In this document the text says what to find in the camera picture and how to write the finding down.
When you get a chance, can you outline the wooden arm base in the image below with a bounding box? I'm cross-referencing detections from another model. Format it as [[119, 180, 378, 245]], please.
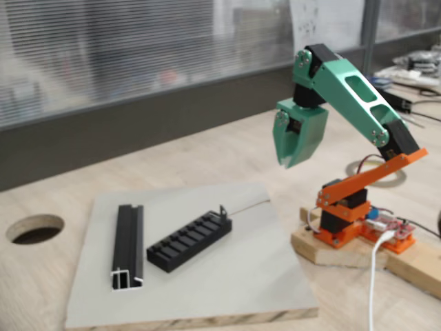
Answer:
[[291, 205, 441, 299]]

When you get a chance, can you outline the black slotted holder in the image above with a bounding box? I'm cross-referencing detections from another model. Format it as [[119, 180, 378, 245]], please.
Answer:
[[146, 210, 233, 274]]

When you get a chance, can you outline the white paper sheet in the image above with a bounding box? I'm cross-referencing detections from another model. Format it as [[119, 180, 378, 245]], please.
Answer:
[[288, 0, 367, 49]]

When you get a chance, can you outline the tape roll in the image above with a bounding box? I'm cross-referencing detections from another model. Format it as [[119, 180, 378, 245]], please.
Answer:
[[346, 158, 408, 189]]

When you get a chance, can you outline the white flat item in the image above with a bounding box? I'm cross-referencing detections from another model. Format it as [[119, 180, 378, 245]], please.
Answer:
[[373, 67, 441, 88]]

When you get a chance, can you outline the red controller circuit board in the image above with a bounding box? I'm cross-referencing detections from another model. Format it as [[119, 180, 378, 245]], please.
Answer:
[[365, 206, 414, 242]]

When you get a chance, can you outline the grey gadget pile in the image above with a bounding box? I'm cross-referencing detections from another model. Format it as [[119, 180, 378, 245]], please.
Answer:
[[392, 50, 441, 75]]

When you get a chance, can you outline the grey plywood board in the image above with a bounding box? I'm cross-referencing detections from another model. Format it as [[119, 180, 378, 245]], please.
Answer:
[[65, 182, 320, 330]]

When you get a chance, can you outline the black aluminium profile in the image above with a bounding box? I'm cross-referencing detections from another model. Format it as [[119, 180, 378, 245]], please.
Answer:
[[110, 204, 145, 292]]

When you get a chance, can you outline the red white servo wire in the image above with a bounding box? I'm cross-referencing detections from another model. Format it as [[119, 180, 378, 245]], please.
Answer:
[[356, 154, 385, 177]]

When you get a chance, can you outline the thin black cable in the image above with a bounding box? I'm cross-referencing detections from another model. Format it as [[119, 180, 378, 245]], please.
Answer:
[[401, 86, 441, 123], [401, 218, 441, 239]]

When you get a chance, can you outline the white usb cable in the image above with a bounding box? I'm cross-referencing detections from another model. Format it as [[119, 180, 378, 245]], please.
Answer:
[[366, 230, 396, 331]]

